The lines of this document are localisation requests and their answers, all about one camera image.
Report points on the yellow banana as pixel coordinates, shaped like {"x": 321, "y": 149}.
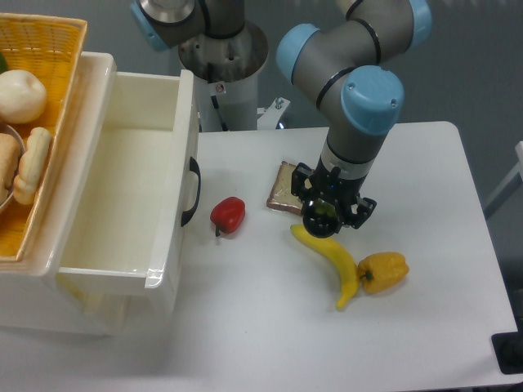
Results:
{"x": 339, "y": 258}

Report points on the dark purple mangosteen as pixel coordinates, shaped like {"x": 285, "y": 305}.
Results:
{"x": 321, "y": 221}

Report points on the metal bowl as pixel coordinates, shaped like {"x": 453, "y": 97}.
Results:
{"x": 10, "y": 130}

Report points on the black drawer handle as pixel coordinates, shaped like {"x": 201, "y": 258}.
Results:
{"x": 195, "y": 192}

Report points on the black device at edge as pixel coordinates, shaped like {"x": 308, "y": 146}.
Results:
{"x": 508, "y": 352}

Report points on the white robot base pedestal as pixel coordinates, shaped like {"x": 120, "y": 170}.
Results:
{"x": 226, "y": 77}

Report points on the red bell pepper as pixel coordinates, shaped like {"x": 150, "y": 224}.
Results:
{"x": 228, "y": 215}

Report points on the yellow woven basket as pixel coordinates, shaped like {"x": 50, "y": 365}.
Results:
{"x": 49, "y": 47}

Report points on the wrapped bread slice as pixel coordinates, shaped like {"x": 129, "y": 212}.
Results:
{"x": 280, "y": 197}

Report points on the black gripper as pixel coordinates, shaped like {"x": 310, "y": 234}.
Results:
{"x": 323, "y": 185}

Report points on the white round bun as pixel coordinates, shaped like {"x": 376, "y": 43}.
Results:
{"x": 23, "y": 97}

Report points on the yellow bell pepper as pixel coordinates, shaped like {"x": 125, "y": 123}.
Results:
{"x": 381, "y": 271}

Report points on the white metal bracket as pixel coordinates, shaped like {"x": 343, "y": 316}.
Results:
{"x": 273, "y": 116}

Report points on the white upper drawer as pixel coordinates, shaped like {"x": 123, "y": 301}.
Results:
{"x": 126, "y": 236}

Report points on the tan bread loaf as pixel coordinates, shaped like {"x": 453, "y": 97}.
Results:
{"x": 9, "y": 154}

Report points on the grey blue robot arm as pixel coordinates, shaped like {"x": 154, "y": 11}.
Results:
{"x": 339, "y": 72}

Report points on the beige twisted bread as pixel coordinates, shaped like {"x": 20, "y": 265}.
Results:
{"x": 31, "y": 166}

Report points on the white frame at right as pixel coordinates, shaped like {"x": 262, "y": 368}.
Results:
{"x": 506, "y": 187}

